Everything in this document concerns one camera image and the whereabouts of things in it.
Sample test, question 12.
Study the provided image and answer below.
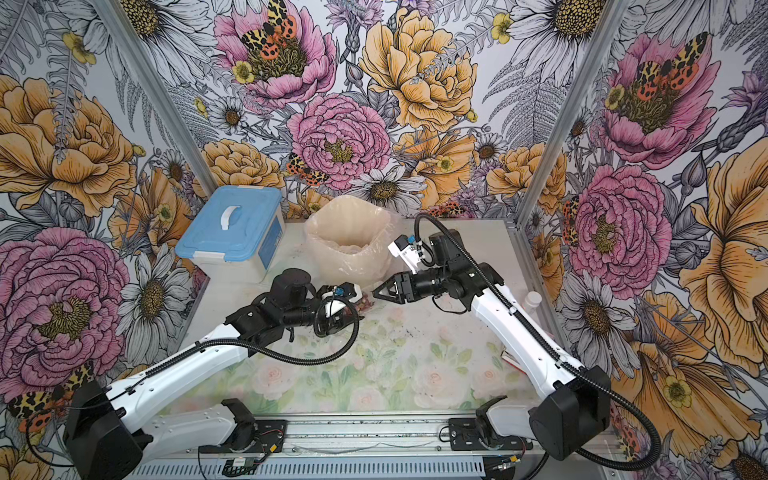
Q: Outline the pink white paper packet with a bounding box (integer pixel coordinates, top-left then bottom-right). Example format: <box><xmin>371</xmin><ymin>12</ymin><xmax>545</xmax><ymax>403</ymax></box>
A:
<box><xmin>500</xmin><ymin>352</ymin><xmax>527</xmax><ymax>375</ymax></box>

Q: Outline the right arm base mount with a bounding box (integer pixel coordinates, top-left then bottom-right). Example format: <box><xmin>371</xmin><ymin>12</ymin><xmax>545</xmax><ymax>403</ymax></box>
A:
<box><xmin>439</xmin><ymin>418</ymin><xmax>533</xmax><ymax>453</ymax></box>

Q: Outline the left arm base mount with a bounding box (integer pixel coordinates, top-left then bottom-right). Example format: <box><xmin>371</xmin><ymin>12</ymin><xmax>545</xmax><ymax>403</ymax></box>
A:
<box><xmin>198</xmin><ymin>420</ymin><xmax>288</xmax><ymax>455</ymax></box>

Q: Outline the small white capped bottle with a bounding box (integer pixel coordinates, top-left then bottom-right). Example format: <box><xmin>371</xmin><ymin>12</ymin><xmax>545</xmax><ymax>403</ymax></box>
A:
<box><xmin>523</xmin><ymin>291</ymin><xmax>543</xmax><ymax>316</ymax></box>

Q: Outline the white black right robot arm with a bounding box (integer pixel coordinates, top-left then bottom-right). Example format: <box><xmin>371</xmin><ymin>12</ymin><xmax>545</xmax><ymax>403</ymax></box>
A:
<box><xmin>373</xmin><ymin>229</ymin><xmax>611</xmax><ymax>460</ymax></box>

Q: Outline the aluminium front rail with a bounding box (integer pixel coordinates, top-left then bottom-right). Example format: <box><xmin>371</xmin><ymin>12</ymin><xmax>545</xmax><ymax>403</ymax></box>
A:
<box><xmin>130</xmin><ymin>412</ymin><xmax>625</xmax><ymax>479</ymax></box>

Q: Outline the left black corrugated cable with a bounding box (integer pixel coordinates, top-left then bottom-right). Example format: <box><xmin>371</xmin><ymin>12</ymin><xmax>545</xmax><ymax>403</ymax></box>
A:
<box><xmin>143</xmin><ymin>293</ymin><xmax>361</xmax><ymax>379</ymax></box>

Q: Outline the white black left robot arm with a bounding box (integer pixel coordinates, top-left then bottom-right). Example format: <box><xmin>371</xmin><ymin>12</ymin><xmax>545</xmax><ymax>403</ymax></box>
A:
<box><xmin>63</xmin><ymin>268</ymin><xmax>362</xmax><ymax>479</ymax></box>

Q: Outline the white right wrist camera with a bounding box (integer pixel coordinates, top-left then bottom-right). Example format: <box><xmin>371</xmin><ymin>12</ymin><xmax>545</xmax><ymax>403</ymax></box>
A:
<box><xmin>388</xmin><ymin>235</ymin><xmax>435</xmax><ymax>274</ymax></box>

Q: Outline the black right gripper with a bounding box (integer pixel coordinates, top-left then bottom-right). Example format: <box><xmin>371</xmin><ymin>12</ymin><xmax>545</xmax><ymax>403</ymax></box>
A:
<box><xmin>374</xmin><ymin>265</ymin><xmax>452</xmax><ymax>304</ymax></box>

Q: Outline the black corrugated cable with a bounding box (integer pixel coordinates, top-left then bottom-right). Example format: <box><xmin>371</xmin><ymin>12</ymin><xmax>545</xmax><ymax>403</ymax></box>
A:
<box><xmin>143</xmin><ymin>293</ymin><xmax>361</xmax><ymax>379</ymax></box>
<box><xmin>413</xmin><ymin>212</ymin><xmax>662</xmax><ymax>472</ymax></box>

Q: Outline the blue lidded storage box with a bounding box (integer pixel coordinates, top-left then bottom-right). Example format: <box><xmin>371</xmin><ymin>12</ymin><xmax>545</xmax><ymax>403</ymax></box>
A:
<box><xmin>175</xmin><ymin>185</ymin><xmax>285</xmax><ymax>283</ymax></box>

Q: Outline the bin with pink bag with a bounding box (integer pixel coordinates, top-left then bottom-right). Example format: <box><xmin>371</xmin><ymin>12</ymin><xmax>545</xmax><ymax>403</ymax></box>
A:
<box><xmin>304</xmin><ymin>195</ymin><xmax>402</xmax><ymax>291</ymax></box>

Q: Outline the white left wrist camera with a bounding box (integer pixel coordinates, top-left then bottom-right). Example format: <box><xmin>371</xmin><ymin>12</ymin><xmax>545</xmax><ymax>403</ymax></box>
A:
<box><xmin>332</xmin><ymin>282</ymin><xmax>363</xmax><ymax>303</ymax></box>

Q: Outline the right black corrugated cable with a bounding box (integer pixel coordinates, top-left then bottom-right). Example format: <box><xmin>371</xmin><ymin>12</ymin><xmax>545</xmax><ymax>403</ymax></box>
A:
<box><xmin>413</xmin><ymin>212</ymin><xmax>662</xmax><ymax>472</ymax></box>

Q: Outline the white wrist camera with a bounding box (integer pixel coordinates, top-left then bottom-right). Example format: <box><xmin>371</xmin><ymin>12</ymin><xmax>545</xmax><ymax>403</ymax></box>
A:
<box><xmin>388</xmin><ymin>235</ymin><xmax>435</xmax><ymax>274</ymax></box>
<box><xmin>332</xmin><ymin>282</ymin><xmax>363</xmax><ymax>303</ymax></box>

